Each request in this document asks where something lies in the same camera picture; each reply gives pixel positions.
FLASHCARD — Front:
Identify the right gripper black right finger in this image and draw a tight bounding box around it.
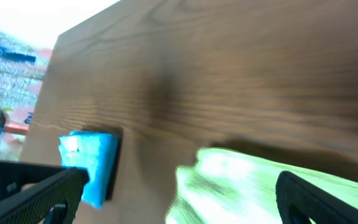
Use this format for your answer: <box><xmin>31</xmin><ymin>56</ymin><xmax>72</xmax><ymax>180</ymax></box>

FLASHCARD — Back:
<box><xmin>275</xmin><ymin>171</ymin><xmax>358</xmax><ymax>224</ymax></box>

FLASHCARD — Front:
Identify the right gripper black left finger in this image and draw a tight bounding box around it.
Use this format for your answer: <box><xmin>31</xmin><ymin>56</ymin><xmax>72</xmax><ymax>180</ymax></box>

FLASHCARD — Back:
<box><xmin>0</xmin><ymin>161</ymin><xmax>89</xmax><ymax>224</ymax></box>

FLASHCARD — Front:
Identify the light green cloth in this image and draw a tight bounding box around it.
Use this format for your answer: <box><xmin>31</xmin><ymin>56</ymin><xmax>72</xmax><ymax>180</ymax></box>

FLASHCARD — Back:
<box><xmin>165</xmin><ymin>147</ymin><xmax>358</xmax><ymax>224</ymax></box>

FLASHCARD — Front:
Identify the folded blue cloth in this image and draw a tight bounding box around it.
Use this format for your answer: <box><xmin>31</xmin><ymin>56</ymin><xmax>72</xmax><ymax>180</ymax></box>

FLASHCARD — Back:
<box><xmin>58</xmin><ymin>131</ymin><xmax>119</xmax><ymax>209</ymax></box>

